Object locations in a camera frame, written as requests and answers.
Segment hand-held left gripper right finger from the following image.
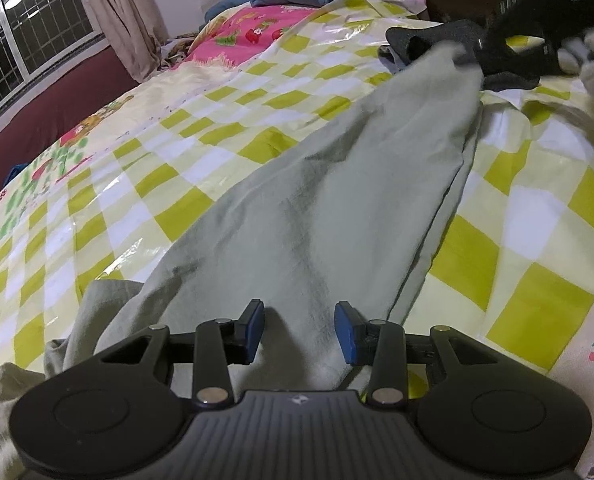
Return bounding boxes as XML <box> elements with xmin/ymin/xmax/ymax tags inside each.
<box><xmin>334</xmin><ymin>300</ymin><xmax>498</xmax><ymax>407</ymax></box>

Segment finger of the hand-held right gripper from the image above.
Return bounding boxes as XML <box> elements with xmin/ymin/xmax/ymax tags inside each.
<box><xmin>454</xmin><ymin>35</ymin><xmax>498</xmax><ymax>67</ymax></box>

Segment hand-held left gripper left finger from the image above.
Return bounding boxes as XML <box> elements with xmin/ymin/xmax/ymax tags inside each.
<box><xmin>97</xmin><ymin>299</ymin><xmax>265</xmax><ymax>407</ymax></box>

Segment grey-green pants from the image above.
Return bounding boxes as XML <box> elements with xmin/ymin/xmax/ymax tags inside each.
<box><xmin>0</xmin><ymin>42</ymin><xmax>485</xmax><ymax>480</ymax></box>

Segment dark grey cloth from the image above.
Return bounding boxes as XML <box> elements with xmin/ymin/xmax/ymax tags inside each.
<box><xmin>379</xmin><ymin>19</ymin><xmax>545</xmax><ymax>92</ymax></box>

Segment blue folded blanket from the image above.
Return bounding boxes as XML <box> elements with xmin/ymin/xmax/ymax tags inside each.
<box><xmin>206</xmin><ymin>0</ymin><xmax>258</xmax><ymax>18</ymax></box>

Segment bedside clutter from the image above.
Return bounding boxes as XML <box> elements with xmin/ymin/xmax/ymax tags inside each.
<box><xmin>156</xmin><ymin>34</ymin><xmax>202</xmax><ymax>70</ymax></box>

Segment maroon window seat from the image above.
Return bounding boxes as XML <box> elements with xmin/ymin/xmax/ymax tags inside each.
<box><xmin>0</xmin><ymin>42</ymin><xmax>145</xmax><ymax>201</ymax></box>

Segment beige curtain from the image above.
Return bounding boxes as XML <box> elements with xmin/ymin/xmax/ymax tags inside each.
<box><xmin>71</xmin><ymin>0</ymin><xmax>168</xmax><ymax>84</ymax></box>

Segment barred window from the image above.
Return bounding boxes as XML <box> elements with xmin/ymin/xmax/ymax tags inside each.
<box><xmin>0</xmin><ymin>0</ymin><xmax>102</xmax><ymax>128</ymax></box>

